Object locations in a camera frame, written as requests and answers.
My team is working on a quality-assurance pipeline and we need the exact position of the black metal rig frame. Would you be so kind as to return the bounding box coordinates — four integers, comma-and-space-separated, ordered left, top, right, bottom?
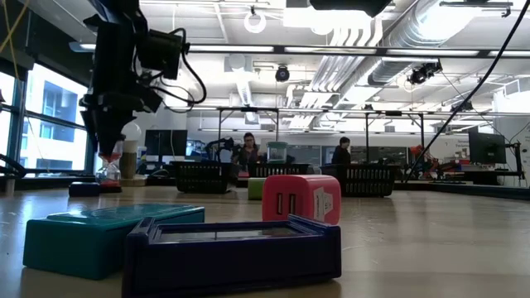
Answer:
364, 109, 426, 163
215, 106, 281, 163

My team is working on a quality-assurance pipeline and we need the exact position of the silver ventilation duct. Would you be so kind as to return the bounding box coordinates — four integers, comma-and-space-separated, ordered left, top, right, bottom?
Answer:
366, 0, 492, 87

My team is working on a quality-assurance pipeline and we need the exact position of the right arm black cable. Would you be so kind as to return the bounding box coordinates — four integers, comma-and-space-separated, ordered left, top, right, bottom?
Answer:
402, 0, 530, 184

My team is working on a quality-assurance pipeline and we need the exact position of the black plastic basket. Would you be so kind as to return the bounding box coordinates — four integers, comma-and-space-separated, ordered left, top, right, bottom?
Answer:
247, 162, 311, 180
171, 161, 234, 195
321, 164, 397, 198

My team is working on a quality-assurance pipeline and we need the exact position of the long light bar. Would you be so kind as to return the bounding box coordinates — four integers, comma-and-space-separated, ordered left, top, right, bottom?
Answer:
68, 41, 530, 59

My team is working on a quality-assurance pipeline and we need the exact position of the person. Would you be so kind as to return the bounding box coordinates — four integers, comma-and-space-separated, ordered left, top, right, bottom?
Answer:
235, 132, 261, 166
330, 136, 353, 166

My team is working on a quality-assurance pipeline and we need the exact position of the black-capped red-sand hourglass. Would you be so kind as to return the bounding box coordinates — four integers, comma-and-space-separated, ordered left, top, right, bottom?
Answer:
94, 140, 124, 194

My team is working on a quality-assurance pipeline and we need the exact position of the pink charger with white label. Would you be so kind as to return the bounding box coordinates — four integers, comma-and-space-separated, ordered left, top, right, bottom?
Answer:
261, 174, 342, 227

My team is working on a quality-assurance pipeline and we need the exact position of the light bulb on wooden stand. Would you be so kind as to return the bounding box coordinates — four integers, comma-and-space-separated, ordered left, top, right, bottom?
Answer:
119, 122, 148, 187

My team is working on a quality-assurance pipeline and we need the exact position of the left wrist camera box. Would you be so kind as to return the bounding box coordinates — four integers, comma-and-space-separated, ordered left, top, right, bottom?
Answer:
135, 27, 185, 81

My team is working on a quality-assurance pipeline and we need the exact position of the green wall charger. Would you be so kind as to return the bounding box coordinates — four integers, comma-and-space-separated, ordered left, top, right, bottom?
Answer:
247, 177, 266, 201

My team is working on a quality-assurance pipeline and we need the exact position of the small purple box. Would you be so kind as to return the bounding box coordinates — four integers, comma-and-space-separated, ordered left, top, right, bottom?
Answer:
68, 181, 102, 198

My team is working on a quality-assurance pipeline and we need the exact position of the teal rectangular box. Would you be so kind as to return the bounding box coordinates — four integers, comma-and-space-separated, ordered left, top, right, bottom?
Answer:
22, 204, 206, 281

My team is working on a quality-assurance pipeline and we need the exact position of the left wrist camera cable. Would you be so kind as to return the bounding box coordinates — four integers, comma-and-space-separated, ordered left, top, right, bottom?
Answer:
147, 26, 208, 115

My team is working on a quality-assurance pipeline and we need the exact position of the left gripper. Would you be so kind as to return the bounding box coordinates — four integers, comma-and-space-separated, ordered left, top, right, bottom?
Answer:
79, 18, 166, 158

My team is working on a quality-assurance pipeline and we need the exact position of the large window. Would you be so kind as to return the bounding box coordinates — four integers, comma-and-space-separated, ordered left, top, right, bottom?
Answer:
0, 61, 90, 175

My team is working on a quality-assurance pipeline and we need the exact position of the black computer monitor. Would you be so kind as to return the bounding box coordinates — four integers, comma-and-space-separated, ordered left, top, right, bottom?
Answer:
144, 128, 189, 157

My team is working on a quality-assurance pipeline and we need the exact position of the black monitor on stand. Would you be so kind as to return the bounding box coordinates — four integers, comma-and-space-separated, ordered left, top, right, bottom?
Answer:
468, 131, 526, 180

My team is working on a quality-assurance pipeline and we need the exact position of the blue framed display module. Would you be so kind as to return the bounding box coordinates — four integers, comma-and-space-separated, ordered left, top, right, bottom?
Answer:
122, 214, 343, 298

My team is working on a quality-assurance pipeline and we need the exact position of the white ring light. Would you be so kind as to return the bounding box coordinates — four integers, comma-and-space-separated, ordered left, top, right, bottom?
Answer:
243, 8, 267, 35

